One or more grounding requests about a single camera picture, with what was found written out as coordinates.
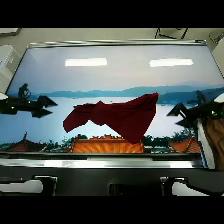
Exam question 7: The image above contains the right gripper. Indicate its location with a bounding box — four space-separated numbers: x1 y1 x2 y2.
166 102 210 129

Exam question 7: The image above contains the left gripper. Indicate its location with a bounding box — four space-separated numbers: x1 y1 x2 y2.
14 95 59 119

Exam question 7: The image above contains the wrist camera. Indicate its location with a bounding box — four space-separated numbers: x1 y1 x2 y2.
194 89 208 106
17 82 32 101

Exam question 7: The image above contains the silver frame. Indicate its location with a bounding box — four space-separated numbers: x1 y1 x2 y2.
0 156 224 197

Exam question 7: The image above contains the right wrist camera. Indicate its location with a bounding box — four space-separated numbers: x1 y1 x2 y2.
194 89 208 106

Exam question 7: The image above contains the red T-shirt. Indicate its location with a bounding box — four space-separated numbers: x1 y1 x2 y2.
62 92 160 145

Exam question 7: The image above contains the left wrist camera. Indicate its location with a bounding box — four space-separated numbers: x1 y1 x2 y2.
17 82 32 101

